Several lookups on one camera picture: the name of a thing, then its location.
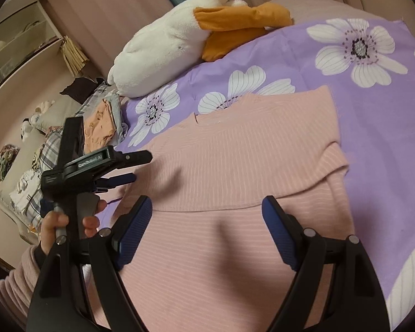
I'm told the pink ribbed sweater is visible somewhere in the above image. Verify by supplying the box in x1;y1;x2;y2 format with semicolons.
107;86;355;331

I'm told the pink sleeved left forearm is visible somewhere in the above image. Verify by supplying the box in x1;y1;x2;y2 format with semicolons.
0;244;46;328

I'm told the person left hand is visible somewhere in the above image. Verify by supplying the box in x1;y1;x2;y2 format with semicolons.
39;198;109;256

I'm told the folded orange patterned garment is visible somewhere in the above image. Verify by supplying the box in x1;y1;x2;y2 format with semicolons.
84;99;116;154

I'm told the plaid grey blanket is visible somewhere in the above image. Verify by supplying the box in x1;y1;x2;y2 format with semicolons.
0;82;111;235

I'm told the folded grey garment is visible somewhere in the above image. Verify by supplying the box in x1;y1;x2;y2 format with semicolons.
105;92;129;146

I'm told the black garment on pillow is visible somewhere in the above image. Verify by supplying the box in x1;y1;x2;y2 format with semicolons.
60;77;98;104

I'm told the yellow striped hanging cloth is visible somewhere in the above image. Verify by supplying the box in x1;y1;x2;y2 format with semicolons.
60;35;89;77

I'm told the white orange goose plush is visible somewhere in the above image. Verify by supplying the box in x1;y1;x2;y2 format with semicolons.
107;0;293;97

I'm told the white shelf cabinet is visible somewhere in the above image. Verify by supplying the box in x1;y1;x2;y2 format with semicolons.
0;0;63;88

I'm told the purple floral bed sheet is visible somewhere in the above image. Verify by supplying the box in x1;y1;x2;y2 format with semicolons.
118;18;415;329

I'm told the pink pillow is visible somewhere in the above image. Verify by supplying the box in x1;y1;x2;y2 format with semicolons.
271;0;378;24

